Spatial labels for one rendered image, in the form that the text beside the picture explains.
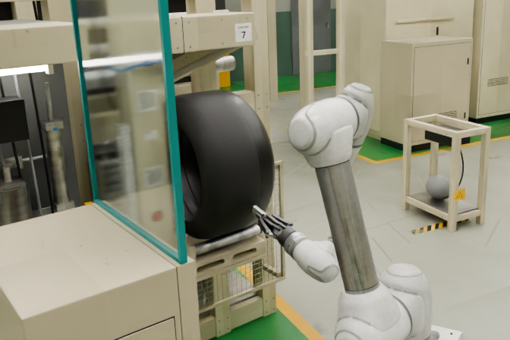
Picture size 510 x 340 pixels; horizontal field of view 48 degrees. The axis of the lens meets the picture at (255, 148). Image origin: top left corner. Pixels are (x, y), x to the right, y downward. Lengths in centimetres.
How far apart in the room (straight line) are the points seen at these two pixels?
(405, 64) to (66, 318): 581
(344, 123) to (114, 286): 74
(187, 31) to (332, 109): 106
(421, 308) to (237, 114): 96
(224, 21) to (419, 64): 438
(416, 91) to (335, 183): 520
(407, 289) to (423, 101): 514
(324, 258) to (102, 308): 89
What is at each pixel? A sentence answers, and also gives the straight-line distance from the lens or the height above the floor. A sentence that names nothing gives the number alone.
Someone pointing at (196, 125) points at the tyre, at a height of 140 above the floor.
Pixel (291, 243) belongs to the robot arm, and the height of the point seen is 102.
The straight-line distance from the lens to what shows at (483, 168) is 485.
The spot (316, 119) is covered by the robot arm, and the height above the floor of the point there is 154.
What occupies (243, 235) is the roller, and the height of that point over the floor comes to 91.
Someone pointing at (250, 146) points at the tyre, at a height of 131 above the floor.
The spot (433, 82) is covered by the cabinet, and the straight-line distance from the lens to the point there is 692.
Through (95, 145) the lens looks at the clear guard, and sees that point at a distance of 176.
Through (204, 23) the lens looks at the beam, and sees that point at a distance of 254.
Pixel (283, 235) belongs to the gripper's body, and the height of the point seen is 103.
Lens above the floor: 188
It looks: 15 degrees down
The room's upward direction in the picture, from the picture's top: 2 degrees counter-clockwise
